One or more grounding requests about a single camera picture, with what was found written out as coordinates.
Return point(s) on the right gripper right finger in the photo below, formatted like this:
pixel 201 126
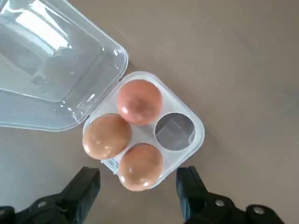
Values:
pixel 198 203

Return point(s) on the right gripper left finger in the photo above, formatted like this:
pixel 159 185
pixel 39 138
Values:
pixel 70 198

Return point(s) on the brown egg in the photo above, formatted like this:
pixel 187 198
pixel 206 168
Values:
pixel 106 135
pixel 140 166
pixel 139 102

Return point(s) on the transparent four-slot egg tray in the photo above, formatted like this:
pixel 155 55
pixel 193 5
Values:
pixel 58 70

